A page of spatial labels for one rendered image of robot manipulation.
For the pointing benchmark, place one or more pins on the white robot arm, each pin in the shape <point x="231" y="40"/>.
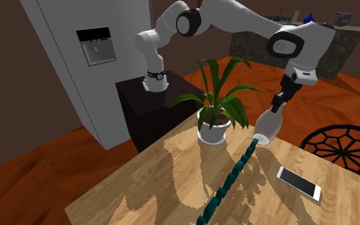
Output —
<point x="239" y="21"/>

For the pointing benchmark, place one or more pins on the green plant in white pot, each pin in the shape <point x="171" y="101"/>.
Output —
<point x="214" y="127"/>

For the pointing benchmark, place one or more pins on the white bottle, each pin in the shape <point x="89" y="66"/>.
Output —
<point x="268" y="126"/>

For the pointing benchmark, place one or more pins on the dark robot stand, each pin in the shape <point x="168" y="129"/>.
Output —
<point x="154" y="124"/>

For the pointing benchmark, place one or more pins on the white smartphone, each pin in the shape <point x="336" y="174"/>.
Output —
<point x="298" y="183"/>

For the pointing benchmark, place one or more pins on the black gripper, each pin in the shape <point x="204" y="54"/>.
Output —
<point x="290" y="88"/>

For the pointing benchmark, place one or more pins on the stone counter with items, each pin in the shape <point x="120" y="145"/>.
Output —
<point x="341" y="53"/>

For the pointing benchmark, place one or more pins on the black round lattice chair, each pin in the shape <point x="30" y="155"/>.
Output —
<point x="338" y="146"/>

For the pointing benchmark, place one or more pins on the grey refrigerator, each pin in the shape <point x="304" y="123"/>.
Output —
<point x="64" y="78"/>

